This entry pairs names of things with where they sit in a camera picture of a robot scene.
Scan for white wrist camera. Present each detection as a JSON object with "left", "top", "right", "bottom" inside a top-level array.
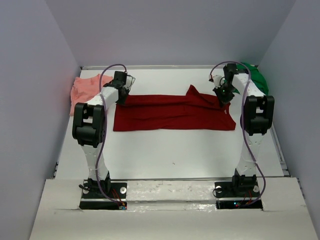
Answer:
[
  {"left": 124, "top": 74, "right": 136, "bottom": 91},
  {"left": 209, "top": 75, "right": 224, "bottom": 88}
]

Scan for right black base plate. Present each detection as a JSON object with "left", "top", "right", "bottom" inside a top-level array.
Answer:
[{"left": 212, "top": 181, "right": 263, "bottom": 210}]

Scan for red t shirt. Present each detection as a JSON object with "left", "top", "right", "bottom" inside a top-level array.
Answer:
[{"left": 113, "top": 85, "right": 236, "bottom": 132}]

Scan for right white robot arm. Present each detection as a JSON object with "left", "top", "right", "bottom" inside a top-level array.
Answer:
[{"left": 209, "top": 61, "right": 275, "bottom": 201}]

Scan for green t shirt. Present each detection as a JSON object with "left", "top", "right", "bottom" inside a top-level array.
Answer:
[{"left": 236, "top": 62, "right": 269, "bottom": 95}]

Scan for pink t shirt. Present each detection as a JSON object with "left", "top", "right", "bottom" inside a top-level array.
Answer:
[{"left": 69, "top": 74, "right": 101, "bottom": 116}]

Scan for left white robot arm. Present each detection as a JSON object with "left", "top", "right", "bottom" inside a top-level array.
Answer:
[{"left": 72, "top": 71, "right": 136, "bottom": 199}]

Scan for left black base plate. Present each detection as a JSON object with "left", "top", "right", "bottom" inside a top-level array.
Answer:
[{"left": 79, "top": 181, "right": 128, "bottom": 211}]

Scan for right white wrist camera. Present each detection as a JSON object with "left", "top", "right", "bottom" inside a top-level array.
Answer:
[{"left": 209, "top": 75, "right": 224, "bottom": 88}]

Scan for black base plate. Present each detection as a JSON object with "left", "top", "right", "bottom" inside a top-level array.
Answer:
[
  {"left": 212, "top": 181, "right": 263, "bottom": 210},
  {"left": 79, "top": 181, "right": 128, "bottom": 211}
]

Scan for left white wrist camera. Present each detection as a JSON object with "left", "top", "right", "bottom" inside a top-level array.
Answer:
[{"left": 124, "top": 74, "right": 136, "bottom": 91}]

